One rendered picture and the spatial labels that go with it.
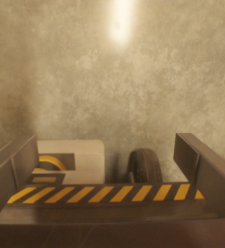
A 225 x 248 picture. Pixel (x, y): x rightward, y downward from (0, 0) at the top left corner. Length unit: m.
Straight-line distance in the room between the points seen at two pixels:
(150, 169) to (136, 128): 0.15
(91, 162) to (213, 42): 0.44
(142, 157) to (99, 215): 0.23
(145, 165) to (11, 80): 0.42
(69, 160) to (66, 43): 0.29
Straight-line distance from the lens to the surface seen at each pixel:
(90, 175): 0.33
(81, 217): 0.25
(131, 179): 0.47
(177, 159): 0.16
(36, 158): 0.17
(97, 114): 0.52
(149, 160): 0.44
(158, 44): 0.52
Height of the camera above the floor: 0.50
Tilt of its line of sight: 73 degrees down
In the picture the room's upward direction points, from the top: 174 degrees clockwise
